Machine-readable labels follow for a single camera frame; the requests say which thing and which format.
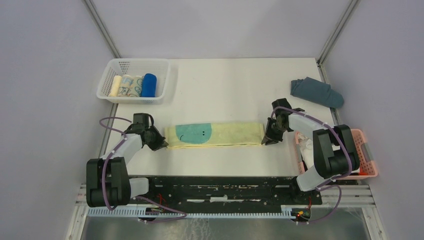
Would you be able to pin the patterned rolled towel left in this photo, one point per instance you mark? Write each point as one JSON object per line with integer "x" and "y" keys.
{"x": 125, "y": 86}

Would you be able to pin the pink plastic basket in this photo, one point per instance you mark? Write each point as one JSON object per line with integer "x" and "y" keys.
{"x": 367, "y": 163}

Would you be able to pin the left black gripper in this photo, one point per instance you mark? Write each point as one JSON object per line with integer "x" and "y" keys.
{"x": 159, "y": 143}

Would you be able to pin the patterned rolled towel right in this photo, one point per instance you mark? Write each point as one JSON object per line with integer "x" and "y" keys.
{"x": 136, "y": 87}

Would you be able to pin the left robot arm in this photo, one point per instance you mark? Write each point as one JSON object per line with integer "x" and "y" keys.
{"x": 107, "y": 180}

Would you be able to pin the green yellow towel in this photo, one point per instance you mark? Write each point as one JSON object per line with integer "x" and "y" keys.
{"x": 209, "y": 135}

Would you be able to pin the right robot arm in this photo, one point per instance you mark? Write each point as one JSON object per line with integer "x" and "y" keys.
{"x": 334, "y": 151}

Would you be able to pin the white cloth in pink basket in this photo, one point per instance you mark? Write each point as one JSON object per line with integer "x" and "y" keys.
{"x": 306, "y": 150}

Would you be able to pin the orange item in basket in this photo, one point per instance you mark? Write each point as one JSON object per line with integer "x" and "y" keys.
{"x": 360, "y": 173}

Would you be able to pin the white cable duct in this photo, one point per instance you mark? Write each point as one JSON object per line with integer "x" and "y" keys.
{"x": 145, "y": 212}

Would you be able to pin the patterned rolled towel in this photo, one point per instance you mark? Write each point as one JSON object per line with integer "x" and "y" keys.
{"x": 136, "y": 87}
{"x": 125, "y": 86}

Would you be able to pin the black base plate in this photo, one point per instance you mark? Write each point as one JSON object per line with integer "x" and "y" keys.
{"x": 227, "y": 194}

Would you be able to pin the grey blue towel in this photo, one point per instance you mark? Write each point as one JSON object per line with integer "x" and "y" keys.
{"x": 317, "y": 92}

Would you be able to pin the white plastic basket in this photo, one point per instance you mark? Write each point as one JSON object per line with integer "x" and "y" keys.
{"x": 161, "y": 68}

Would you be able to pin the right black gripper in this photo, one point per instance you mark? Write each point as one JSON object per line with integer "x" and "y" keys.
{"x": 273, "y": 138}

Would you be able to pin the cream rolled towel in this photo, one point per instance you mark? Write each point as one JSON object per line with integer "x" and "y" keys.
{"x": 116, "y": 82}

